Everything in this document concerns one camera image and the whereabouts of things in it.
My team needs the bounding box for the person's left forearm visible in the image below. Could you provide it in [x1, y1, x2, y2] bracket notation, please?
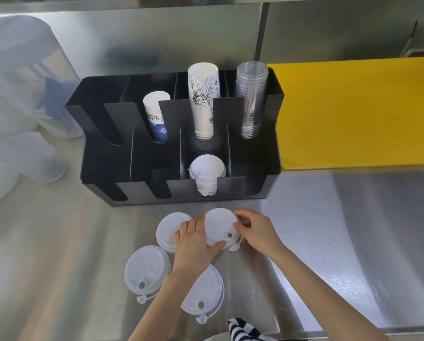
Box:
[127, 264, 214, 341]

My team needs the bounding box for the person's right hand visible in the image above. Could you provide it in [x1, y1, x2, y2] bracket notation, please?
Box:
[233, 209, 287, 262]

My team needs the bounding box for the person's right forearm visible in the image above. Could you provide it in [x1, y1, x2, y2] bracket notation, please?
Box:
[265, 242, 394, 341]

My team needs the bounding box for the black cup organizer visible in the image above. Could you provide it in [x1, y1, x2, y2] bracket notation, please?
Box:
[65, 69, 286, 206]

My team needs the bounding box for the clear plastic cup stack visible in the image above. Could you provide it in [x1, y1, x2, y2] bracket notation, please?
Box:
[236, 61, 269, 139]

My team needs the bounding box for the ink drawing paper cup stack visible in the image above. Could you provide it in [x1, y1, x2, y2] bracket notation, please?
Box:
[188, 62, 220, 140]

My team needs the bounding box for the large translucent plastic pitcher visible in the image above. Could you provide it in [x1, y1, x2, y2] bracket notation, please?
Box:
[0, 14, 85, 139]

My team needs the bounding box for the plain white paper cup stack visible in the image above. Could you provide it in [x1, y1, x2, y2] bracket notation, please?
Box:
[189, 154, 227, 196]

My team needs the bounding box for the yellow cutting board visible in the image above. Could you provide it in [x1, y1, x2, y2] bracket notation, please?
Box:
[267, 57, 424, 172]

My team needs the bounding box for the blue print paper cup stack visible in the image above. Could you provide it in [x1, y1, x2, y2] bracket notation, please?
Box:
[143, 91, 172, 143]

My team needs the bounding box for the striped navy white clothing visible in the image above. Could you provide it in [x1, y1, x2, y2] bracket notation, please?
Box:
[203, 317, 281, 341]

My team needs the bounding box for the person's left hand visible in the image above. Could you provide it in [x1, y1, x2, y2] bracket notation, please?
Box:
[173, 216, 228, 277]

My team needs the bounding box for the metal shelf post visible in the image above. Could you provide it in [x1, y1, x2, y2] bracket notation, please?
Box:
[253, 3, 270, 63]

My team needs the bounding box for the white plastic cup lid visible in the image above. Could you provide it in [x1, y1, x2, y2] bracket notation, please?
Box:
[204, 208, 243, 252]
[181, 264, 225, 324]
[156, 212, 193, 253]
[124, 245, 172, 304]

